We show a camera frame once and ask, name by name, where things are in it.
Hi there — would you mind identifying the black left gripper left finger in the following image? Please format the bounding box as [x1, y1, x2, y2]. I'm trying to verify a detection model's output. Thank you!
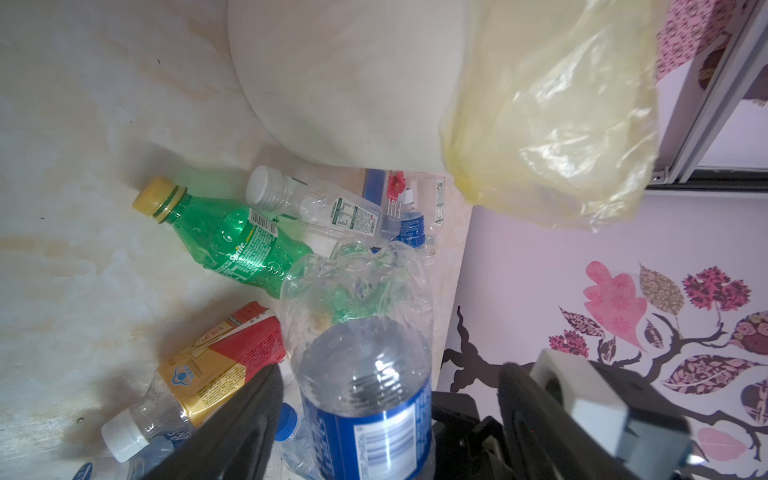
[145, 364, 284, 479]

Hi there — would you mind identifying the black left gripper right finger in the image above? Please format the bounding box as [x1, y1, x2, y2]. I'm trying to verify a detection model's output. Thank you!
[498, 363, 635, 479]

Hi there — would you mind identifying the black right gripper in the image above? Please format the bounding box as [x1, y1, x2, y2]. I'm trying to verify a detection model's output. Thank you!
[432, 392, 515, 480]

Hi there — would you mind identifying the green soda bottle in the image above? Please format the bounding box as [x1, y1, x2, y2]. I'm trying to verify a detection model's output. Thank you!
[132, 177, 313, 299]

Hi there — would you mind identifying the large clear purple-tint bottle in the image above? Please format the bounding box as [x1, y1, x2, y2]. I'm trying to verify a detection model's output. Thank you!
[245, 165, 401, 248]

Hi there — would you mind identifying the small clear green label bottle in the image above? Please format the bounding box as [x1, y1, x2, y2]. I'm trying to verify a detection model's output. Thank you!
[422, 176, 446, 261]

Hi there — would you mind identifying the white bin with yellow bag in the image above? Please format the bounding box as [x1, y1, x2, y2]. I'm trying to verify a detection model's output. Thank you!
[227, 1, 660, 231]

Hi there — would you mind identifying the red yellow label bottle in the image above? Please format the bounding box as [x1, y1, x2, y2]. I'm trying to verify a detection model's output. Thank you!
[101, 302, 286, 463]

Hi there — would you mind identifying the blue label bottle white cap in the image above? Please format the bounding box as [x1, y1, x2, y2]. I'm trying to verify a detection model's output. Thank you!
[73, 432, 192, 480]

